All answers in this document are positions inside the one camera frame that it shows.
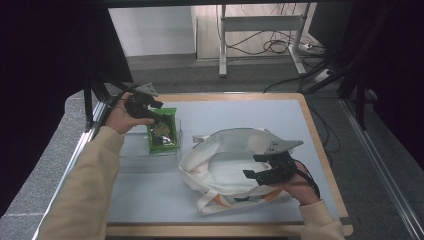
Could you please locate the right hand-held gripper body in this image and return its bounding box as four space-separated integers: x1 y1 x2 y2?
258 139 305 186

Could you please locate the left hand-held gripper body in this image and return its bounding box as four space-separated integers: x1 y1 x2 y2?
124 82 165 120

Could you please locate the green seaweed snack packet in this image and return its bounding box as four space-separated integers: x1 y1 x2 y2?
146 107 178 155

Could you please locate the white tote bag teal orange print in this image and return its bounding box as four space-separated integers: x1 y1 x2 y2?
178 127 302 216

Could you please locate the clear plastic container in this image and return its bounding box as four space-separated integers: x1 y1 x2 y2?
118 114 184 174

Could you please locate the person's left hand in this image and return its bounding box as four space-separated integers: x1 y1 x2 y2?
105 92 155 135

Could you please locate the person's right hand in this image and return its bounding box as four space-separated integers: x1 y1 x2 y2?
273 166 321 206

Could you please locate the black metal stand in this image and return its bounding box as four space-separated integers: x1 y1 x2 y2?
353 74 368 132
82 68 138 132

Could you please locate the small wooden table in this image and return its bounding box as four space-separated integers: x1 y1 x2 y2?
105 92 354 238

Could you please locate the white power strip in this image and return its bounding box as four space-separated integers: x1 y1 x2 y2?
313 68 334 84

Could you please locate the black curtain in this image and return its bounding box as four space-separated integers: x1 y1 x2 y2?
336 0 424 169
0 0 135 218

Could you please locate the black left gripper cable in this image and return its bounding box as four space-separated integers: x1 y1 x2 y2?
93 83 143 138

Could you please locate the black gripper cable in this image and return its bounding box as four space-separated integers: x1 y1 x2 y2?
294 159 322 200
93 83 143 138

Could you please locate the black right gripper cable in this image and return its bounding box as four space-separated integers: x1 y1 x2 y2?
294 159 322 200

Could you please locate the black cable beside table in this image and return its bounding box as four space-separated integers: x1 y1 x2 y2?
262 56 342 155

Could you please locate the aluminium rail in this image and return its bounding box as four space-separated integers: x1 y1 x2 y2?
32 99 108 240
339 97 424 240

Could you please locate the tangle of black floor cables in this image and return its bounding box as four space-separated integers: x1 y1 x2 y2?
224 29 329 58

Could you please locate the white metal desk frame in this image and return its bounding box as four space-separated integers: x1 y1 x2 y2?
218 3 313 78

